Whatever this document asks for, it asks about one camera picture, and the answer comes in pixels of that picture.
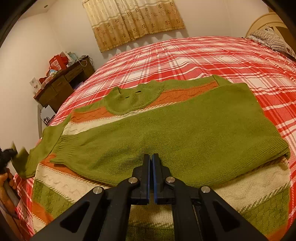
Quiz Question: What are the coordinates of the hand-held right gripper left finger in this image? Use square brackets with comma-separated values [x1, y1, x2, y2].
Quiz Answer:
[30, 153, 152, 241]

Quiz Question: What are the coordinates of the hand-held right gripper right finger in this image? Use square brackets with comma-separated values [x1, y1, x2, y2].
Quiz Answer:
[151, 153, 269, 241]

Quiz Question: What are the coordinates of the green striped knit sweater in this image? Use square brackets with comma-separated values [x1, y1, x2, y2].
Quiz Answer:
[14, 75, 291, 241]

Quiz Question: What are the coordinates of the person's left hand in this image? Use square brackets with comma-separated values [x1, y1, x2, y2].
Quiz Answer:
[0, 173, 18, 210]

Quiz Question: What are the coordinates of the white printed cardboard box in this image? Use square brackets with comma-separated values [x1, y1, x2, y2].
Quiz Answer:
[40, 105, 56, 127]

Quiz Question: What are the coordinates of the small white box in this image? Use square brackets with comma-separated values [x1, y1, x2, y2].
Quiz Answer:
[29, 77, 42, 93]

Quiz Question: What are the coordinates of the dark wooden shelf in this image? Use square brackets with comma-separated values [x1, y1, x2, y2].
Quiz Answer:
[33, 56, 96, 114]

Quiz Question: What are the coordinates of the red paper bag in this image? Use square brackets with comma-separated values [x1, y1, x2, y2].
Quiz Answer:
[49, 54, 69, 70]

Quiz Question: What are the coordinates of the red plaid bed sheet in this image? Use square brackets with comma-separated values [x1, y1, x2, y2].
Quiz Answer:
[13, 36, 296, 241]

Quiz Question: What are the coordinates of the striped pillow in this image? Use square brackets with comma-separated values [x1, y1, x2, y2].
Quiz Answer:
[250, 25, 296, 59]

